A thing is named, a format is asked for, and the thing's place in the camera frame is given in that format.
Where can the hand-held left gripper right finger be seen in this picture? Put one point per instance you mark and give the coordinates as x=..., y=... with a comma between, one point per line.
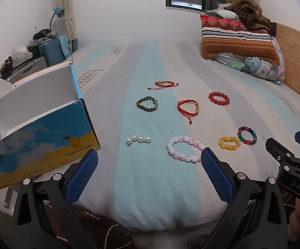
x=216, y=176

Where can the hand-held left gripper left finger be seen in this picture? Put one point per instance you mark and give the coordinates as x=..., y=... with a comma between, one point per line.
x=83, y=176

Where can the blue yellow cardboard box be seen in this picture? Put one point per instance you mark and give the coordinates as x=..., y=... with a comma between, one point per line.
x=48, y=140

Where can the person's right hand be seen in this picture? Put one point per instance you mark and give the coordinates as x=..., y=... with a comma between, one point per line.
x=299, y=217

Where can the floral quilt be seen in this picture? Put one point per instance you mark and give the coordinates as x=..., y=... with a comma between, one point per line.
x=256, y=67

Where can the striped orange pillow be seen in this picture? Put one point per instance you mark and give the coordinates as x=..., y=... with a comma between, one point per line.
x=238, y=41

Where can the grey suitcase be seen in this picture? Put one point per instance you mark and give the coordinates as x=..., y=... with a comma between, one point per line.
x=33, y=66

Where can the blue suitcase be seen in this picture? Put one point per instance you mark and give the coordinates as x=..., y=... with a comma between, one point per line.
x=51, y=50

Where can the blue towel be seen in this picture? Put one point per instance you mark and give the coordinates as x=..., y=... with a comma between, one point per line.
x=64, y=45

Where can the brown blanket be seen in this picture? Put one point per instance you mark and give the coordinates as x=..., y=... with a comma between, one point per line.
x=251, y=15

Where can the dark clutter pile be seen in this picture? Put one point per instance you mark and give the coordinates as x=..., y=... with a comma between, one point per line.
x=6, y=63

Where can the white plastic bag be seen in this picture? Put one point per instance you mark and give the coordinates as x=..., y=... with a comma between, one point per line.
x=20, y=53

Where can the white pillow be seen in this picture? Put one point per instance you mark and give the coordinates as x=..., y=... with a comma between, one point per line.
x=225, y=14

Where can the dark clothing pile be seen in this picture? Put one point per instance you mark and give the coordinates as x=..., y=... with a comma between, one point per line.
x=42, y=33

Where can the blue desk lamp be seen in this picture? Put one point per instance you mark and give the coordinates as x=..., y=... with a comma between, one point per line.
x=59, y=11

